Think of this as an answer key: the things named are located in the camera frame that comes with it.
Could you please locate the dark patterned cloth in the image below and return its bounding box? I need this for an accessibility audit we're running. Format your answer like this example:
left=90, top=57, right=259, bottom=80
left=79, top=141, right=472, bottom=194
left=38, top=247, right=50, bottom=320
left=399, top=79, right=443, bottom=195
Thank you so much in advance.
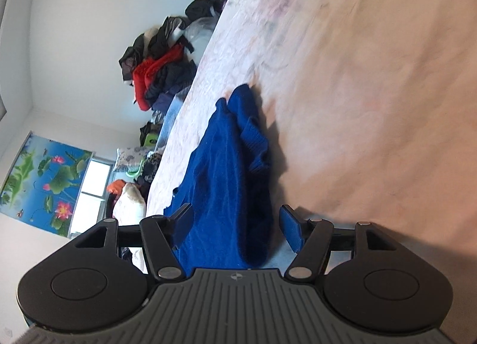
left=135, top=153, right=163, bottom=185

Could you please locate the red padded jacket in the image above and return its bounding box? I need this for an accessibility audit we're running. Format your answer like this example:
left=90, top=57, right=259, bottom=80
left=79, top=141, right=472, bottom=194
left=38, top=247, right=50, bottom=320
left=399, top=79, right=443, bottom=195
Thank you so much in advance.
left=131, top=44, right=186, bottom=112

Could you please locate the blue beaded knit sweater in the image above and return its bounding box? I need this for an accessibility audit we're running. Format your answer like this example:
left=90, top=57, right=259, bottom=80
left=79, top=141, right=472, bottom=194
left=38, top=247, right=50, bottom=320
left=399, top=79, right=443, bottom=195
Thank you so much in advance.
left=163, top=83, right=273, bottom=271

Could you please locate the sliding window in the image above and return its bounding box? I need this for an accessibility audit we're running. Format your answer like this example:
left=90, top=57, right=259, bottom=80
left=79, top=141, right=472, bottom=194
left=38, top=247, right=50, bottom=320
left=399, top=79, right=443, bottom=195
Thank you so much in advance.
left=68, top=158, right=113, bottom=237

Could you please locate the clear plastic bag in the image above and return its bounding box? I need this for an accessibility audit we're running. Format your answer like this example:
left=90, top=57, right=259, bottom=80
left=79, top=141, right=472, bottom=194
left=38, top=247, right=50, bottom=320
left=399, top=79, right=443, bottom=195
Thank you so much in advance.
left=184, top=16, right=220, bottom=44

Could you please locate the white quilt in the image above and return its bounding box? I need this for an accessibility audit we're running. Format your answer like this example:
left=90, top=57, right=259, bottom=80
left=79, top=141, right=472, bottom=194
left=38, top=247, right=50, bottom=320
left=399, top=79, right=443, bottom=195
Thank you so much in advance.
left=112, top=183, right=148, bottom=274

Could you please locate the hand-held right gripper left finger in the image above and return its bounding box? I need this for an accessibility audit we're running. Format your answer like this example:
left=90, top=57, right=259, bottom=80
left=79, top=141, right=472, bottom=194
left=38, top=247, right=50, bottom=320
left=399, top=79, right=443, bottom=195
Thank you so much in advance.
left=75, top=203, right=193, bottom=283

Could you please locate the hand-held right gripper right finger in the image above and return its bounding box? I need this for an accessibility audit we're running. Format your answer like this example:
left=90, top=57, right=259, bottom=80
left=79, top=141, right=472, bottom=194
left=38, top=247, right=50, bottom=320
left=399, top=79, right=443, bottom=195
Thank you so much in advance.
left=279, top=205, right=390, bottom=282

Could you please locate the lotus print roller blind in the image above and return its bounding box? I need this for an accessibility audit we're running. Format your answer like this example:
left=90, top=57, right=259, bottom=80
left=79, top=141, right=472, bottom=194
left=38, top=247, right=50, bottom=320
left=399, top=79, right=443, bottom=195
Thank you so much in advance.
left=0, top=132, right=95, bottom=237

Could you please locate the floral pillow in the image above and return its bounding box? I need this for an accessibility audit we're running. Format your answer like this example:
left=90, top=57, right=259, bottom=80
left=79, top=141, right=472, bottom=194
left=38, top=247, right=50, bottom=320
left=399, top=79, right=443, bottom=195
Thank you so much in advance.
left=115, top=146, right=150, bottom=174

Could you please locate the pile of dark clothes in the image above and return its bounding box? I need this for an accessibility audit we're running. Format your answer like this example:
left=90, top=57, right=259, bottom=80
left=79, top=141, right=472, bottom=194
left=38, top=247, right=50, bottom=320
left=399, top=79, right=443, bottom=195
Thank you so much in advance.
left=118, top=0, right=233, bottom=115

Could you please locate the light blue towel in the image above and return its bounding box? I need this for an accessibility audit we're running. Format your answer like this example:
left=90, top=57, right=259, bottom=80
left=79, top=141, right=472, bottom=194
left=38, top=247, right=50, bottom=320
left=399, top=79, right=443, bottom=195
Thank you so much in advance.
left=158, top=96, right=186, bottom=151

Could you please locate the black and green bag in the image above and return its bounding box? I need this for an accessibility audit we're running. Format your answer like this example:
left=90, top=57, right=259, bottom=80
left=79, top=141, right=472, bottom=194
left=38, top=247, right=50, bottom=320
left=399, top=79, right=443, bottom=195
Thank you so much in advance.
left=139, top=121, right=165, bottom=148

